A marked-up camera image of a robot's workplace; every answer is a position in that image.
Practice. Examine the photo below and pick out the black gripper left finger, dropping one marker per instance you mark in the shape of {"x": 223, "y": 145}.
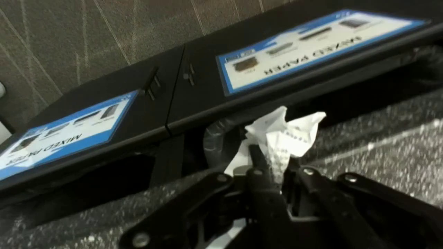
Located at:
{"x": 240, "y": 212}

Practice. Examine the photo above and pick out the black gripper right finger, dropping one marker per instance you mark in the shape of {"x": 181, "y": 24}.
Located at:
{"x": 361, "y": 217}

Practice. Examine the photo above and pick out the white paper piece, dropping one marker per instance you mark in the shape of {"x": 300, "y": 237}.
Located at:
{"x": 286, "y": 134}

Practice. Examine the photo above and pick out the black bin door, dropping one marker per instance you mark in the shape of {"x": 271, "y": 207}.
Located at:
{"x": 161, "y": 116}
{"x": 199, "y": 106}

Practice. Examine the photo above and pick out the blue mixed paper sign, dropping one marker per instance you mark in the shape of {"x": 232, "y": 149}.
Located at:
{"x": 60, "y": 134}
{"x": 319, "y": 46}

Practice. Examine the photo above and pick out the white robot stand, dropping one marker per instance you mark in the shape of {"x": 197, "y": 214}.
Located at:
{"x": 2, "y": 111}

